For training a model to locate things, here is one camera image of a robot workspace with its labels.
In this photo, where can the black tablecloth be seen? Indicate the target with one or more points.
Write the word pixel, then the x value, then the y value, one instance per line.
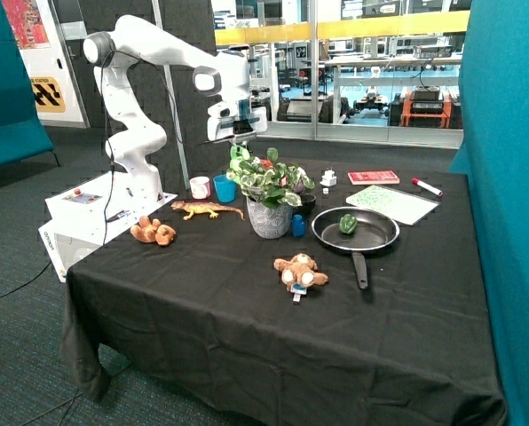
pixel 211 313

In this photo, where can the red white marker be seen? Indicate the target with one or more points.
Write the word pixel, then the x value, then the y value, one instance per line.
pixel 427 187

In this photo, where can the teal sofa left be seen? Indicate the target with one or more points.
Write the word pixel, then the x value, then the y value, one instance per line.
pixel 21 134

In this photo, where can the red book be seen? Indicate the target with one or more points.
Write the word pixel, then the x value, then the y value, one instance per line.
pixel 377 177

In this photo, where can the brown teddy bear front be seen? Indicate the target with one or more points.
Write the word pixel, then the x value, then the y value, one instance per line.
pixel 298 274

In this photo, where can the white pink cup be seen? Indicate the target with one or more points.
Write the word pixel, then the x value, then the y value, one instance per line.
pixel 200 188

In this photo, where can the green patterned notebook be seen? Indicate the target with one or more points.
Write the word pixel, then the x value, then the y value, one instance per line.
pixel 406 208

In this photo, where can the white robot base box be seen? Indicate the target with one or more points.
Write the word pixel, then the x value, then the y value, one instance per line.
pixel 87 216

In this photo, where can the potted plant in grey pot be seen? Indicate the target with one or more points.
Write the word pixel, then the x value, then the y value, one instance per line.
pixel 272 189

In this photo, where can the orange toy lizard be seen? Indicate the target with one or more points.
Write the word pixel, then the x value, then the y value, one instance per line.
pixel 200 207

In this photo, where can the green toy watering can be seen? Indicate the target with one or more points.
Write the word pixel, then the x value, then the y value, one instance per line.
pixel 238 153

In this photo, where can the teal partition right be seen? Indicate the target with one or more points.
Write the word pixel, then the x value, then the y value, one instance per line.
pixel 494 87

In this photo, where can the green toy bell pepper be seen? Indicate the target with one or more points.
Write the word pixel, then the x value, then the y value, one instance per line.
pixel 348 224

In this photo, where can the black small bowl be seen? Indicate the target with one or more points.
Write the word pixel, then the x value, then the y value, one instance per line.
pixel 308 202

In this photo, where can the black frying pan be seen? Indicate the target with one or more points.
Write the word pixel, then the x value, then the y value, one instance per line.
pixel 374 232

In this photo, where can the blue plastic cup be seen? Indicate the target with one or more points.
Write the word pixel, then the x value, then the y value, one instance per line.
pixel 225 188

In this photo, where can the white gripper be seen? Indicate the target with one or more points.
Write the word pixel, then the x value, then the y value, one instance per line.
pixel 236 120

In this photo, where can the white power adapter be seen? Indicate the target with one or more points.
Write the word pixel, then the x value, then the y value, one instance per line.
pixel 328 178

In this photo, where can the orange plush toy left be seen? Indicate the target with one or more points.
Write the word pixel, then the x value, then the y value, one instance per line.
pixel 150 231

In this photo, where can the blue toy block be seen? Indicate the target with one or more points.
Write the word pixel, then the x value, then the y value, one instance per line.
pixel 298 226

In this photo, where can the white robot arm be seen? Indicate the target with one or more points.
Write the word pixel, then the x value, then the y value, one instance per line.
pixel 225 75

